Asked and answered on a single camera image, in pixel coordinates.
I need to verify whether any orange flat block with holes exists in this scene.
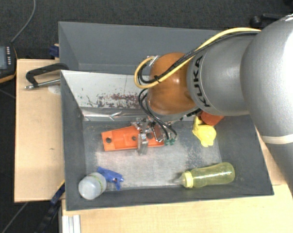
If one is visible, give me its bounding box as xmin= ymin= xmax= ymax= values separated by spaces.
xmin=100 ymin=125 xmax=165 ymax=152

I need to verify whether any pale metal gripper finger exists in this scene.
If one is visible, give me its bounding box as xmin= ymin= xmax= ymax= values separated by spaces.
xmin=137 ymin=133 xmax=149 ymax=156

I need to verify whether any pale wood board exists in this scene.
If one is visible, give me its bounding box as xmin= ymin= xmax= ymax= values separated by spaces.
xmin=14 ymin=58 xmax=65 ymax=203

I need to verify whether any yellow soft toy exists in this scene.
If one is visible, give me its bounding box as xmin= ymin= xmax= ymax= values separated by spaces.
xmin=192 ymin=116 xmax=217 ymax=148

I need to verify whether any grey metal bin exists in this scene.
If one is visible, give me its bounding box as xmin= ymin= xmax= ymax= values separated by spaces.
xmin=58 ymin=21 xmax=275 ymax=211

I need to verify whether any yellow clear baby bottle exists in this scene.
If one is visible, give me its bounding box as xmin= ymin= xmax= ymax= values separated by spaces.
xmin=173 ymin=162 xmax=236 ymax=189

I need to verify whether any white spray bottle blue head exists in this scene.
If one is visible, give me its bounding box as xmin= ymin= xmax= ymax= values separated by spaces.
xmin=78 ymin=166 xmax=125 ymax=200

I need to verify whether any small orange toy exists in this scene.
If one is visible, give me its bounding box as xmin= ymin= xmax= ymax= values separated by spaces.
xmin=200 ymin=110 xmax=225 ymax=127

